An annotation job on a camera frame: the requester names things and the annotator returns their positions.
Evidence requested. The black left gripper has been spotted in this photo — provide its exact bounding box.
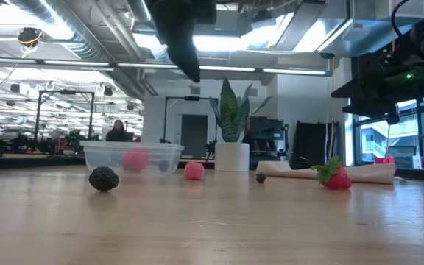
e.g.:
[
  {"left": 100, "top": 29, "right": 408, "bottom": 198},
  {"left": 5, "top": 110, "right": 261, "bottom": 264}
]
[{"left": 149, "top": 0, "right": 219, "bottom": 84}]

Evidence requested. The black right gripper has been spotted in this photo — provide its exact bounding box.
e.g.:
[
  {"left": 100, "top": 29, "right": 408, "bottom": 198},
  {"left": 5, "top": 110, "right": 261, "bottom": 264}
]
[{"left": 331, "top": 51, "right": 419, "bottom": 125}]

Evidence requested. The red strawberry with leafy stem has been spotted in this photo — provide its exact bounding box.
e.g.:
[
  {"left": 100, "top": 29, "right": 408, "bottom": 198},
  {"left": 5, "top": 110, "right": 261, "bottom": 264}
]
[{"left": 310, "top": 155, "right": 353, "bottom": 191}]

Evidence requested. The pink ball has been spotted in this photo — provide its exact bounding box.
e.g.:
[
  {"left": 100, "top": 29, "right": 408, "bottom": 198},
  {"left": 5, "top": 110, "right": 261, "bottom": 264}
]
[{"left": 121, "top": 147, "right": 149, "bottom": 172}]

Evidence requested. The pink raspberry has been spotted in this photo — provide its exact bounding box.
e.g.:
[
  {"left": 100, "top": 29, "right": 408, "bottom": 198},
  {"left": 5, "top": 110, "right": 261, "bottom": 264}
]
[{"left": 183, "top": 161, "right": 205, "bottom": 181}]

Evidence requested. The dark blackberry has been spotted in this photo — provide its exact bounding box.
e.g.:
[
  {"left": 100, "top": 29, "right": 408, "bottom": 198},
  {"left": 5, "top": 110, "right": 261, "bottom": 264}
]
[{"left": 88, "top": 166, "right": 120, "bottom": 193}]

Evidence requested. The clear plastic tupperware container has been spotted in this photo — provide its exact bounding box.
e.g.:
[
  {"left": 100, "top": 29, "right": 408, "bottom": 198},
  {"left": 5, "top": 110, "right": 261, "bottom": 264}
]
[{"left": 79, "top": 141, "right": 186, "bottom": 176}]

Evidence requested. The large window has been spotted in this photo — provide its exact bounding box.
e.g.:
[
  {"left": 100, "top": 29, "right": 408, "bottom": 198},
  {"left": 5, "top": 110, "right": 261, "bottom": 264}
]
[{"left": 351, "top": 94, "right": 424, "bottom": 167}]

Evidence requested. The black hanging cover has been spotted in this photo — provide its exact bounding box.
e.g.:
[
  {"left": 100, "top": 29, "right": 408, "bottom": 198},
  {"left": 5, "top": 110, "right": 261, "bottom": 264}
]
[{"left": 291, "top": 120, "right": 340, "bottom": 166}]

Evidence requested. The green snake plant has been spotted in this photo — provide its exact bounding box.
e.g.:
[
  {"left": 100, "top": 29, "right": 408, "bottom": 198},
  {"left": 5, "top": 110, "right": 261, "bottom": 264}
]
[{"left": 209, "top": 76, "right": 273, "bottom": 144}]

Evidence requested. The grey door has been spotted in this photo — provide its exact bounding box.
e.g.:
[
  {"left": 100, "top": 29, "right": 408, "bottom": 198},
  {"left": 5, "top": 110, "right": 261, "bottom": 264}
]
[{"left": 180, "top": 113, "right": 209, "bottom": 159}]

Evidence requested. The black background equipment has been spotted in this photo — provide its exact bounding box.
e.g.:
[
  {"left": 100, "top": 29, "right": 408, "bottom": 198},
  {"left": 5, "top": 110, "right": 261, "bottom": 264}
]
[{"left": 248, "top": 116, "right": 286, "bottom": 152}]

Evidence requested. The person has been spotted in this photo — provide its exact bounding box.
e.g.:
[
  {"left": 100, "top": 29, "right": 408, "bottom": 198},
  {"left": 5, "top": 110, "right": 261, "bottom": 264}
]
[{"left": 105, "top": 119, "right": 134, "bottom": 143}]

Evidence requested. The white plant pot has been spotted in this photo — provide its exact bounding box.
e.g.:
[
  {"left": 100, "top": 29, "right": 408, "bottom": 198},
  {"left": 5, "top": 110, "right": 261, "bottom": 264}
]
[{"left": 214, "top": 142, "right": 250, "bottom": 172}]

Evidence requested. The black ceiling dome device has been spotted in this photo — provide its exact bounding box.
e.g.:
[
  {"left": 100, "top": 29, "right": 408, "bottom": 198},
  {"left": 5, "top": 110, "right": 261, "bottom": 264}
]
[{"left": 16, "top": 27, "right": 43, "bottom": 48}]

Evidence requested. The black background rig frame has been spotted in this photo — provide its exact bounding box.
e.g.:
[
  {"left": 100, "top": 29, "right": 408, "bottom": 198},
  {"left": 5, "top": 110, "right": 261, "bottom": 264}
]
[
  {"left": 34, "top": 89, "right": 96, "bottom": 152},
  {"left": 163, "top": 95, "right": 219, "bottom": 144}
]

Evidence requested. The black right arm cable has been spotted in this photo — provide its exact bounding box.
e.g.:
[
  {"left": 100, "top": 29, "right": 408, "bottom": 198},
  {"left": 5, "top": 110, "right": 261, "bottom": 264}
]
[{"left": 390, "top": 0, "right": 417, "bottom": 42}]

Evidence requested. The long ceiling light rail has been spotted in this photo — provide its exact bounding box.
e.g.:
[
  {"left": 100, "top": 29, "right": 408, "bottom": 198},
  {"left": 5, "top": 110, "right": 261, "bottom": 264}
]
[{"left": 0, "top": 57, "right": 333, "bottom": 77}]

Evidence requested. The silver ceiling duct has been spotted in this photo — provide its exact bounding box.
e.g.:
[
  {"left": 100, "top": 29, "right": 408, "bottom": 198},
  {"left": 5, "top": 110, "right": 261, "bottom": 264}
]
[{"left": 9, "top": 0, "right": 154, "bottom": 97}]

